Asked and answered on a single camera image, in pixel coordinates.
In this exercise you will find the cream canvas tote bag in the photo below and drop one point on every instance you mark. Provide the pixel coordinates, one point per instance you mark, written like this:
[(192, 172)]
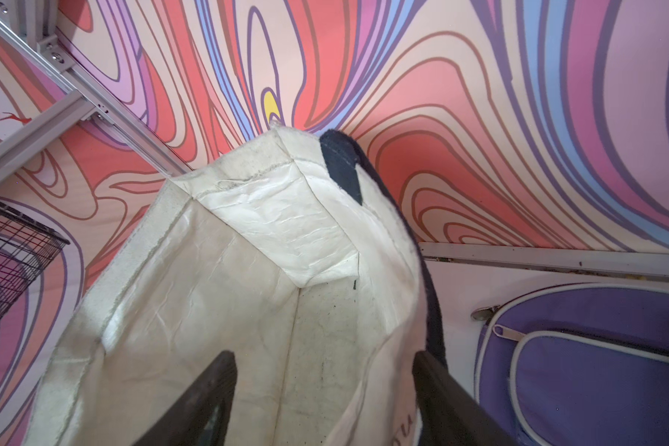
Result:
[(289, 256)]

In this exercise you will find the purple ping pong paddle case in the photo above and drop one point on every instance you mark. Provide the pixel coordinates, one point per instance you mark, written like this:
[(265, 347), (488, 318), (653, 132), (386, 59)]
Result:
[(578, 364)]

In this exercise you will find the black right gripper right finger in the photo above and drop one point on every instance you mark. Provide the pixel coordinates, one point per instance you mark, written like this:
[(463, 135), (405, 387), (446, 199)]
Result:
[(449, 415)]

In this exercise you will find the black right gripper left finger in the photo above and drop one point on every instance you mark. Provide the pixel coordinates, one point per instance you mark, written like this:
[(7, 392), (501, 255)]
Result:
[(201, 415)]

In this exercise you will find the black wire basket left wall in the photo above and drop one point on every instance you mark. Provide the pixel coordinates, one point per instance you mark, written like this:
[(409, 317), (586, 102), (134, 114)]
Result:
[(27, 247)]

